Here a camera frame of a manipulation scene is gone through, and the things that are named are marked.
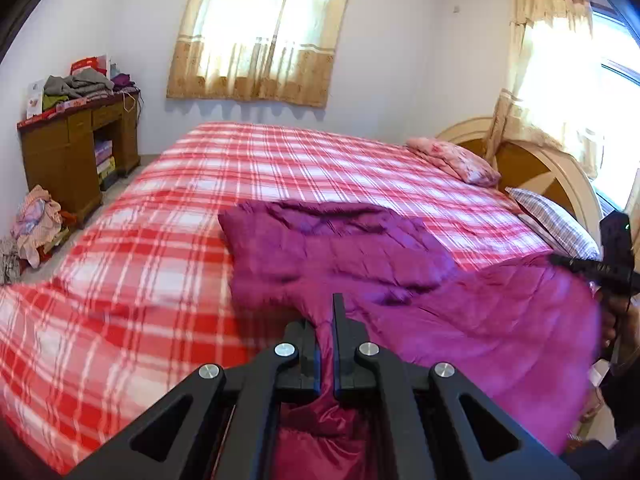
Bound magenta puffer jacket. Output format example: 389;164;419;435
219;200;600;454

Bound pink clothes pile on floor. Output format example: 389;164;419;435
1;185;79;286

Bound purple folded clothes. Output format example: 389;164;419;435
111;73;137;92

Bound grey folded clothes pile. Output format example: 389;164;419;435
43;68;114;100

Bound person's right hand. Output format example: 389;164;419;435
597;288;639;375

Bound striped pillow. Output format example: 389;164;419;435
506;188;601;260

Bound wooden bed headboard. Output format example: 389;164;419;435
435;116;604;236

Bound red plaid bed sheet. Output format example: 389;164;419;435
1;122;546;474

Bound folded pink floral quilt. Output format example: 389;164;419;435
406;138;501;188

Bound beige side curtain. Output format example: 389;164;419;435
483;0;604;179

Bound boxes inside desk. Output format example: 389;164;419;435
94;140;117;192

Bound brown wooden desk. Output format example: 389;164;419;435
16;90;140;223

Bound white card on desk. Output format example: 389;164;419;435
26;79;47;119

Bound red box on desk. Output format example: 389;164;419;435
70;54;110;78

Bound beige window curtain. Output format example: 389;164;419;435
166;0;348;108

